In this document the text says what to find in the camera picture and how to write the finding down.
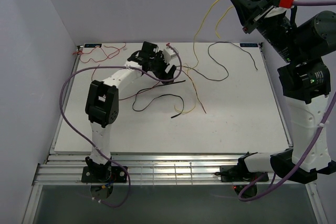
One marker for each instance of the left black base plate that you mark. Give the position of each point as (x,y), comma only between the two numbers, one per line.
(113,174)

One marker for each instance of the aluminium rail frame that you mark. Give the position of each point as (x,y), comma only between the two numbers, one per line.
(58,196)

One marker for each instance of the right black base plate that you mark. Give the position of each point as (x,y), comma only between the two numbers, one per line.
(236,174)

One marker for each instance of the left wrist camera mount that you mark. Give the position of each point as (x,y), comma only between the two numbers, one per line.
(169,53)

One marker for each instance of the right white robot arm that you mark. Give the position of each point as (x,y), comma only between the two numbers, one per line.
(308,155)

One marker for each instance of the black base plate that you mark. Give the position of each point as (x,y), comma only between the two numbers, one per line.
(113,174)
(236,174)

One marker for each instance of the left blue logo sticker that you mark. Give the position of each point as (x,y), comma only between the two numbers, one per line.
(92,45)

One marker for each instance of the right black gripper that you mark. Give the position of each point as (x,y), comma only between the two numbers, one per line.
(252,8)

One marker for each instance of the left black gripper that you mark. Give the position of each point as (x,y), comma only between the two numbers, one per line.
(162,75)

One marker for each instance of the blue logo sticker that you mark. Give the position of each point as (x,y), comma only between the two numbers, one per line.
(92,45)
(248,45)

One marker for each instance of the right blue logo sticker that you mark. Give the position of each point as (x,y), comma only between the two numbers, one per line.
(248,45)

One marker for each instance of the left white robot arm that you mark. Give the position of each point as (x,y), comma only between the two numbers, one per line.
(102,106)

